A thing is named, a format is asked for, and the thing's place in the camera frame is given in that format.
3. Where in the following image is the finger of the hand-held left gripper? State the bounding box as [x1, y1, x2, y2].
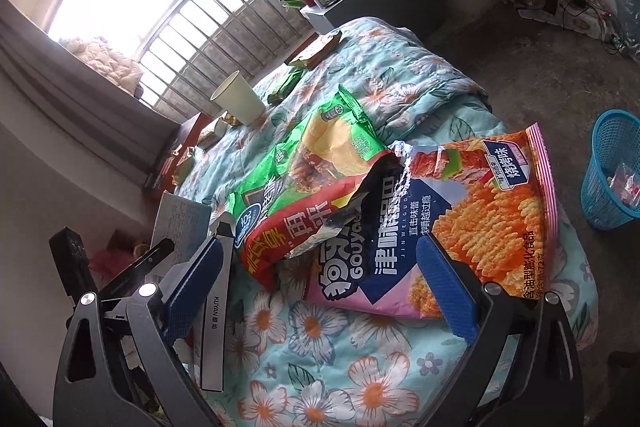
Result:
[97, 240, 177, 304]

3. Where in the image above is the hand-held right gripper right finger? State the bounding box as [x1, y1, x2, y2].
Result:
[415, 234, 586, 427]

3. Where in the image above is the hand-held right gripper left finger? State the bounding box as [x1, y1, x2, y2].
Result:
[52, 237, 226, 427]

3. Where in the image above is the orange and pink snack bag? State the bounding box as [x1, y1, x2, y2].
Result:
[300, 122, 560, 320]

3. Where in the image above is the blue mesh waste basket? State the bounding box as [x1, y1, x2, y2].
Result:
[580, 109, 640, 229]

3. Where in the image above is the green potato chips bag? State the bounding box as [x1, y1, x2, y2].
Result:
[225, 84, 401, 293]

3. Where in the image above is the white cardboard box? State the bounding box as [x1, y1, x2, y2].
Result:
[150, 191, 237, 394]

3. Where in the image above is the yellow snack packet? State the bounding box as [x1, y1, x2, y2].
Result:
[172, 147, 196, 180]

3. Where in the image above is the floral turquoise blanket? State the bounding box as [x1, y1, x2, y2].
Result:
[170, 17, 598, 427]

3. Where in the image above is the pale wrapped biscuit block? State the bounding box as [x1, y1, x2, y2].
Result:
[199, 119, 228, 148]

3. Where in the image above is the grey curtain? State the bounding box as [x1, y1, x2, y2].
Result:
[0, 0, 181, 188]

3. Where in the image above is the white paper cup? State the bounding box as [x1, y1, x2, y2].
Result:
[210, 72, 267, 126]

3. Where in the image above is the cream quilted jacket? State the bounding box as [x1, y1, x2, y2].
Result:
[60, 36, 146, 98]

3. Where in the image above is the small green snack packet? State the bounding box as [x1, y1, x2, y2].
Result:
[266, 69, 305, 104]

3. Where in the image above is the orange-brown snack packet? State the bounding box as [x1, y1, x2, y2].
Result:
[287, 29, 343, 68]

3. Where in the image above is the metal window railing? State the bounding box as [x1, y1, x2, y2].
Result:
[132, 0, 326, 112]

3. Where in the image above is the large clear water bottle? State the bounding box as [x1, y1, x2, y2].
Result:
[612, 0, 640, 38]

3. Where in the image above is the white power strip with cables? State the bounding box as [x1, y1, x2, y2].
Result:
[517, 0, 631, 55]

